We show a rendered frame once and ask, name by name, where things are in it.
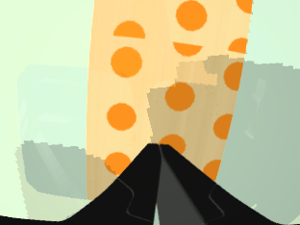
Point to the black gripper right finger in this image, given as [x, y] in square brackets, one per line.
[187, 196]

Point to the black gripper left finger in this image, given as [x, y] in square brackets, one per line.
[129, 200]

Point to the pale orange polka-dotted strip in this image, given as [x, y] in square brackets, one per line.
[162, 71]

